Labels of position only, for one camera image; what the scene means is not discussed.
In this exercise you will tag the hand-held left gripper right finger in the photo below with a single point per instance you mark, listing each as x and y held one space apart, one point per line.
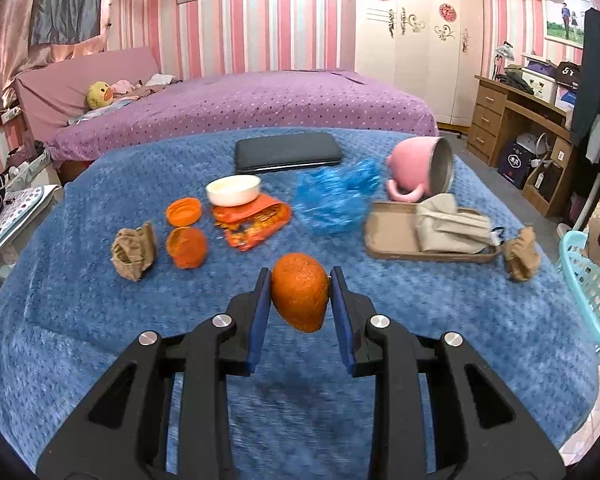
344 330

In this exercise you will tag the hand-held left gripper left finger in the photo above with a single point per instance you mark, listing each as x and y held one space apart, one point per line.
257 330

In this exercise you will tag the orange peel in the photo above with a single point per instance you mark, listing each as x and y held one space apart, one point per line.
300 292
186 247

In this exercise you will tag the blue plastic bag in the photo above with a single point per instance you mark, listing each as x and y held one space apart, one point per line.
335 200

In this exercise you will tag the orange plastic lid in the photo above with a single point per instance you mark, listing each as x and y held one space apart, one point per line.
184 211

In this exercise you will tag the teal plastic basket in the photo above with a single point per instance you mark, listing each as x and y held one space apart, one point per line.
592 290

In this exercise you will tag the orange snack wrapper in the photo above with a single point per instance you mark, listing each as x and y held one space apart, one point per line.
252 222

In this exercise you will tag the brown phone case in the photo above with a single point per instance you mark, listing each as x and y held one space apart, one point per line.
392 232

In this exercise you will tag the white bowl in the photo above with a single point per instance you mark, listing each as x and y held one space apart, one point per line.
233 191

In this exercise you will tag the crumpled brown paper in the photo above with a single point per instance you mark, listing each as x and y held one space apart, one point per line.
134 252
521 255

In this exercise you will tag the beige folded cloth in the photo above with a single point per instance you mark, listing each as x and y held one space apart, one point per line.
452 230

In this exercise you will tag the blue fleece blanket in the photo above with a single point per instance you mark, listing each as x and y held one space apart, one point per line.
105 320

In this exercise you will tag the pink mug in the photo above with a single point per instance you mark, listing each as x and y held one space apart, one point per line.
415 167

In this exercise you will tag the black flat case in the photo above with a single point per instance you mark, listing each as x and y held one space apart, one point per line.
287 152

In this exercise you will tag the purple bed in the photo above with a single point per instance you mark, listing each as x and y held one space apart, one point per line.
260 100

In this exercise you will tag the dark blue box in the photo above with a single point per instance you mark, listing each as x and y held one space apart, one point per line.
515 160

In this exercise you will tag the wooden desk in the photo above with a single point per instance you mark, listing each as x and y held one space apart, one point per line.
500 110

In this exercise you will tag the white perforated basket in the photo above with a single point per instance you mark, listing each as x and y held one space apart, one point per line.
10 220

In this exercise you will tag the pile of clothes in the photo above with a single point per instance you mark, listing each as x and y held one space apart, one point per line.
135 85

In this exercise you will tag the white fan stand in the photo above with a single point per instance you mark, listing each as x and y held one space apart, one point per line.
592 197

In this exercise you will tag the yellow duck plush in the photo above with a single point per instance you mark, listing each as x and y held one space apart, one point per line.
100 95

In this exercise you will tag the cream wardrobe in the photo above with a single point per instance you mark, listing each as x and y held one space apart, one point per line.
415 35

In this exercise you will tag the pink headboard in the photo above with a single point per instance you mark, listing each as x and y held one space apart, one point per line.
65 90

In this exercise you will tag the white storage box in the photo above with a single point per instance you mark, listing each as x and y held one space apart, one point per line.
540 85

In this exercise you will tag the desk lamp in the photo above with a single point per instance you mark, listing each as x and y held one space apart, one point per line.
502 57

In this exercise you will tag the black bag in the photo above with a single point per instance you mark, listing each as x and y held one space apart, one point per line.
567 75

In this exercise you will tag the dark hanging garment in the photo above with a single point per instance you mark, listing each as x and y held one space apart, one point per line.
597 75

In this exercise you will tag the grey hanging cloth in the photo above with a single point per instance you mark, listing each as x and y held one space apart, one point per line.
67 0

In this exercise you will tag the small framed picture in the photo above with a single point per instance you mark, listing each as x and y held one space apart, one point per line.
567 20

